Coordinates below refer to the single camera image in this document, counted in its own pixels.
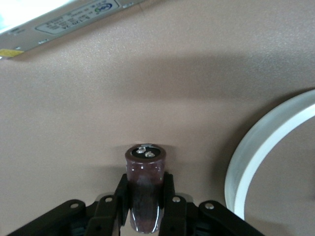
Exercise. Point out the silver metal power supply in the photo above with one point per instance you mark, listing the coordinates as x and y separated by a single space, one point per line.
61 22

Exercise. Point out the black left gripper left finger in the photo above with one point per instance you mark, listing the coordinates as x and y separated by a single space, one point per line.
98 216

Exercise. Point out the white curved pipe clamp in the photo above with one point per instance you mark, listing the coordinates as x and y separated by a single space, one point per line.
246 152

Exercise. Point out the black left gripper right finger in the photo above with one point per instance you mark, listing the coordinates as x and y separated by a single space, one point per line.
179 216

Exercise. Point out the tall brown electrolytic capacitor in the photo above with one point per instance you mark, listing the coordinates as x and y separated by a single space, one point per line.
145 186

